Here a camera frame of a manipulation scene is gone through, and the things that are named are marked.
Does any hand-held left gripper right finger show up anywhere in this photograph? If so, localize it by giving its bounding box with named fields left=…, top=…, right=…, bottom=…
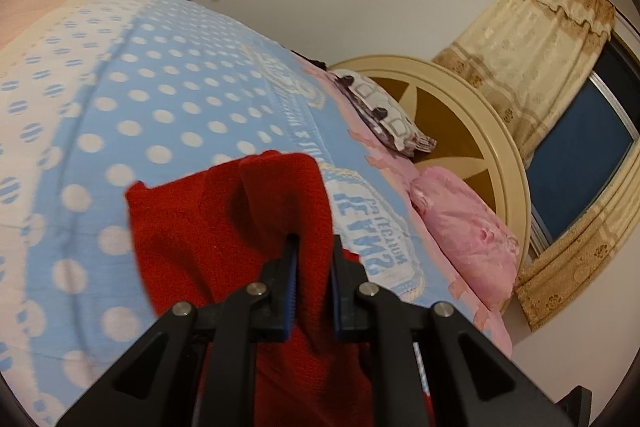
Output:
left=330, top=242, right=574, bottom=427

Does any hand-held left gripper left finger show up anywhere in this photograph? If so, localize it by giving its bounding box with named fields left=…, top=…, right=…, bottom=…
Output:
left=55, top=234, right=301, bottom=427

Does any red knitted sweater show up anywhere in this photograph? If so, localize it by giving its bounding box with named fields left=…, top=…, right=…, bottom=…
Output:
left=125, top=150, right=436, bottom=427

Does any cream ruffled curtain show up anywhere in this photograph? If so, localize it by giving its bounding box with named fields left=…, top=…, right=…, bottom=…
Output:
left=514, top=172, right=640, bottom=333
left=431, top=0, right=617, bottom=161

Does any pink pillow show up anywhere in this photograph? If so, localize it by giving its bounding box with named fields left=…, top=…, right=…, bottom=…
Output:
left=409, top=167, right=521, bottom=309

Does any purple and white patterned pillow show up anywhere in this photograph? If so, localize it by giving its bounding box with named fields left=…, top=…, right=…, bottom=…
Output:
left=330, top=69, right=437, bottom=158

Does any cream round headboard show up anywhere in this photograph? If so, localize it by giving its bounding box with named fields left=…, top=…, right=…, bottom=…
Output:
left=327, top=54, right=532, bottom=314

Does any bed with dotted blanket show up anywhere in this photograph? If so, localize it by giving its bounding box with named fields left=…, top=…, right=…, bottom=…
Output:
left=0, top=0, right=514, bottom=427

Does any dark window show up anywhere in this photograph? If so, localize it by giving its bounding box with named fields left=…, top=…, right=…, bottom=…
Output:
left=525, top=41, right=640, bottom=258

